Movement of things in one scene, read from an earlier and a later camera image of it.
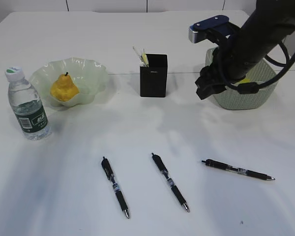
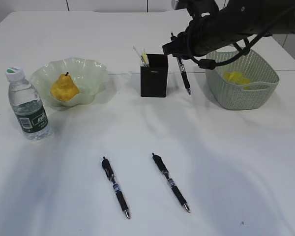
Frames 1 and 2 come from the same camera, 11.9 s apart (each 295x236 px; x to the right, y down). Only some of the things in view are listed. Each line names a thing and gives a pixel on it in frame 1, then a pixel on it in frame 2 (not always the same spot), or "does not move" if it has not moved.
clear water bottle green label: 28,108 does not move
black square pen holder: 153,79 does not move
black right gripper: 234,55 to 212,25
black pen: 239,170 to 182,67
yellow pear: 63,89 does not move
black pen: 164,170 does not move
